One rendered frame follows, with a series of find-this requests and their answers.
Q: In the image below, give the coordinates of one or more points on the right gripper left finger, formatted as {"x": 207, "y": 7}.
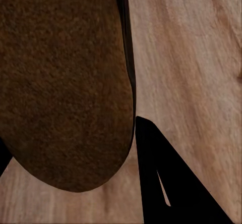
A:
{"x": 5, "y": 157}

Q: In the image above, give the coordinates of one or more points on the sandal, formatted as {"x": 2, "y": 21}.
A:
{"x": 67, "y": 89}

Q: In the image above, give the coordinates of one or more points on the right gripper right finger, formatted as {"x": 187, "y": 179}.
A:
{"x": 191, "y": 202}

